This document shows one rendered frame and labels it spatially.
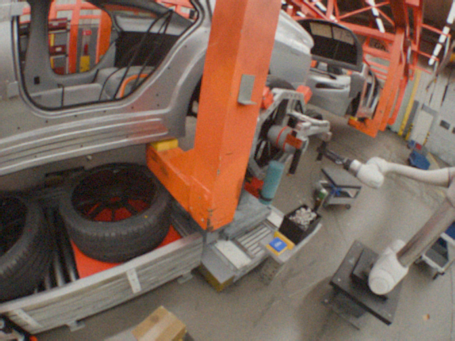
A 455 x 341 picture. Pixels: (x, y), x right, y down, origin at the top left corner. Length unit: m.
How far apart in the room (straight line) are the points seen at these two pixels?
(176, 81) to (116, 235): 0.82
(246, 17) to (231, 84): 0.21
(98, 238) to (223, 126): 0.73
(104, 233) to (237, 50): 0.89
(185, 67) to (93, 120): 0.54
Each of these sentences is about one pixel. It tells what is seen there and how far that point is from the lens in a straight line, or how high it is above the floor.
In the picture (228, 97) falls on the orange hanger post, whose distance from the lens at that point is 0.66.
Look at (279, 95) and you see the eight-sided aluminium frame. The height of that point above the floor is 1.09.
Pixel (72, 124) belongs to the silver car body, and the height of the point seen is 0.91.
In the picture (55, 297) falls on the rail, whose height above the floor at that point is 0.39.
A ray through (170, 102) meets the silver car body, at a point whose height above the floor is 0.96.
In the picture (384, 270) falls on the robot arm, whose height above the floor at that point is 0.57.
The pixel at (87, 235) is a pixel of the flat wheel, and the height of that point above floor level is 0.48.
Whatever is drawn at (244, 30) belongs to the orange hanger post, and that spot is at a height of 1.32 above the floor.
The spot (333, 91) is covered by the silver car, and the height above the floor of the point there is 1.13.
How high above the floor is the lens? 1.22
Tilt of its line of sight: 30 degrees down
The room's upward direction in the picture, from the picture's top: 11 degrees clockwise
